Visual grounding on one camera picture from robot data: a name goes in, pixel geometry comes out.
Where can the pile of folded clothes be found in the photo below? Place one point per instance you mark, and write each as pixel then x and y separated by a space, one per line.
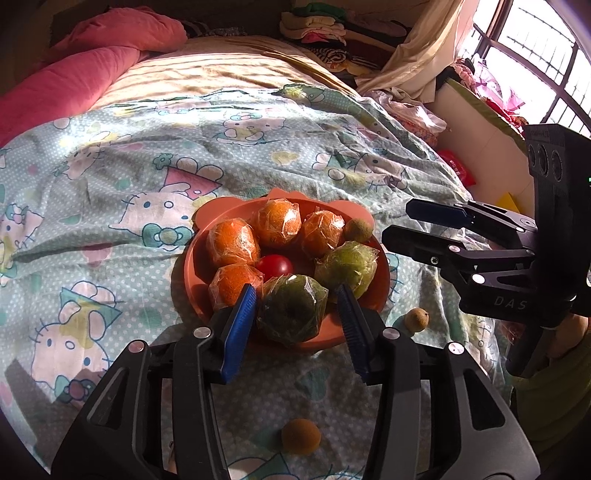
pixel 337 32

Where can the pink quilt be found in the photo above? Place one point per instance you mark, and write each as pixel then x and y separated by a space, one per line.
pixel 69 74

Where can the white cabinet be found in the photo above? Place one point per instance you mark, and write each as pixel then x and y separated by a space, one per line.
pixel 485 147

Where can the beige curtain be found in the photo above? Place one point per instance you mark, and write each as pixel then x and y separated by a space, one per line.
pixel 429 41

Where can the barred window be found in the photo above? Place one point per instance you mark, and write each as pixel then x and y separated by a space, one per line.
pixel 540 41

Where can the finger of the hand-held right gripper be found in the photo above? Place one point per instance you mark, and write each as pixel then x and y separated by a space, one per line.
pixel 415 244
pixel 436 212

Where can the orange eared plate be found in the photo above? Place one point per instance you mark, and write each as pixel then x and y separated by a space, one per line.
pixel 196 272

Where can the pink clothes heap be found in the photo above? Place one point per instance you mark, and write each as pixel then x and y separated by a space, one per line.
pixel 494 92

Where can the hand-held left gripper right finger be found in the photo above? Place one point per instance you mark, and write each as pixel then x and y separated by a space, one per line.
pixel 353 332

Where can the yellow card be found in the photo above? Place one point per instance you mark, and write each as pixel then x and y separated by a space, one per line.
pixel 508 203

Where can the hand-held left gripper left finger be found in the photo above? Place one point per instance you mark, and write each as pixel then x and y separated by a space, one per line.
pixel 238 332

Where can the beige striped bed sheet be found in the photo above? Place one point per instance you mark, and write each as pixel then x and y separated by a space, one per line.
pixel 221 69

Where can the red packet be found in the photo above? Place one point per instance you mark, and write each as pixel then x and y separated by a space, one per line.
pixel 456 166

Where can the dark green fruit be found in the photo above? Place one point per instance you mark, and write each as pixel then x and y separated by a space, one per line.
pixel 291 309

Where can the person's right hand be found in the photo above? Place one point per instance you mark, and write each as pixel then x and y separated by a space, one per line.
pixel 570 334

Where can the brown longan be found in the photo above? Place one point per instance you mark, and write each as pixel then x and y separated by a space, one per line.
pixel 358 230
pixel 417 319
pixel 301 436

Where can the red tomato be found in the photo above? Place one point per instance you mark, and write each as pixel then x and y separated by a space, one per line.
pixel 274 266

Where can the cartoon cat printed blanket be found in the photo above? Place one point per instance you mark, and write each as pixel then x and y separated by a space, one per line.
pixel 115 207

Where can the plastic-wrapped orange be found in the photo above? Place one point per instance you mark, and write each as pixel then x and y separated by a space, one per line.
pixel 323 233
pixel 233 242
pixel 278 221
pixel 231 284

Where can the pink floral cloth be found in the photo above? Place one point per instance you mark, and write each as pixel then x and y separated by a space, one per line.
pixel 406 117

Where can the light green fruit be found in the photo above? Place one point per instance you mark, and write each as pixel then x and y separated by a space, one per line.
pixel 348 267

